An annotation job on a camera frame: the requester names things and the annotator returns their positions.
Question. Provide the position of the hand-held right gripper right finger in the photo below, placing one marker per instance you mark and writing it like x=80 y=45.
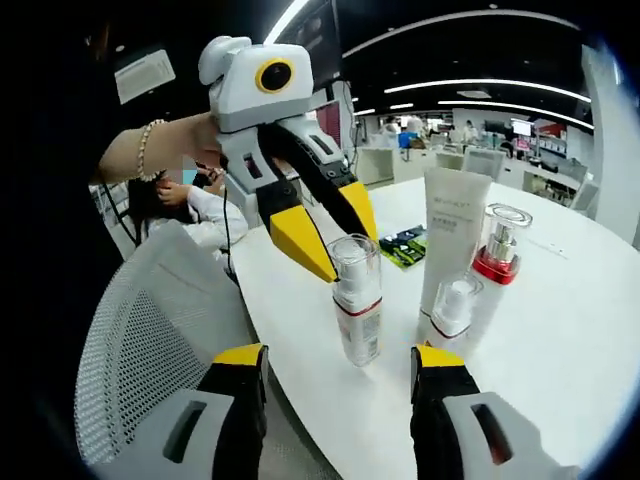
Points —
x=440 y=415

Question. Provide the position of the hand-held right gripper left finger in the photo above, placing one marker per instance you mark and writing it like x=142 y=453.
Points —
x=240 y=415

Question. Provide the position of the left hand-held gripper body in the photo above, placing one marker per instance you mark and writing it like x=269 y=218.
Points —
x=240 y=100

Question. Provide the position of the small white skincare bottle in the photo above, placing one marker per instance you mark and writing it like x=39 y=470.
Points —
x=455 y=310
x=357 y=320

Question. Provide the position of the green black skincare sachet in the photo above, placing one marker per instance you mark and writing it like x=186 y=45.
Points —
x=402 y=250

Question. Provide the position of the large white skincare bottle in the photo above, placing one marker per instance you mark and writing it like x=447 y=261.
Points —
x=492 y=310

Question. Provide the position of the white skincare tube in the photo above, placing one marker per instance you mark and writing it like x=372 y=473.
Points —
x=450 y=225

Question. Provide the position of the person's left hand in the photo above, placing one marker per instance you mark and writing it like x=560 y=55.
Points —
x=195 y=137

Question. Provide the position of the computer monitor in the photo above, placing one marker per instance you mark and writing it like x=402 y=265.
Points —
x=330 y=125

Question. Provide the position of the long ceiling light strip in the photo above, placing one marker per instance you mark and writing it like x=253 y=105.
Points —
x=285 y=20
x=485 y=82
x=515 y=107

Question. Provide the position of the black hanging banner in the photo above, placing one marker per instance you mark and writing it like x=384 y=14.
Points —
x=315 y=40

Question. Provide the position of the ceiling air conditioner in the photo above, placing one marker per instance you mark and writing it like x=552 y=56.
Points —
x=145 y=75

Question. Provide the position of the white mesh office chair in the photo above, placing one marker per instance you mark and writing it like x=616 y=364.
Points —
x=150 y=340

